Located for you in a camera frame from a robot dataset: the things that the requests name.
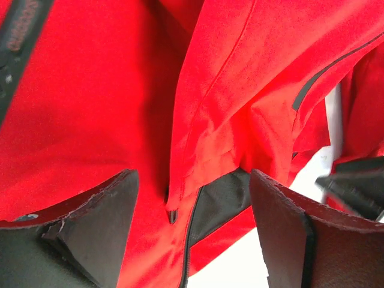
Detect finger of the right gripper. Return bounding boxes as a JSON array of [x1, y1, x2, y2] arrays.
[[316, 156, 383, 221]]

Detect red zip jacket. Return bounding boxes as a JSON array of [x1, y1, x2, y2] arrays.
[[1, 1, 383, 287]]

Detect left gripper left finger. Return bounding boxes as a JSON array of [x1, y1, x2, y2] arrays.
[[1, 170, 139, 287]]

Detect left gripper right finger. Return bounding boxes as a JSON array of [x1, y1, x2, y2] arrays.
[[250, 170, 383, 287]]

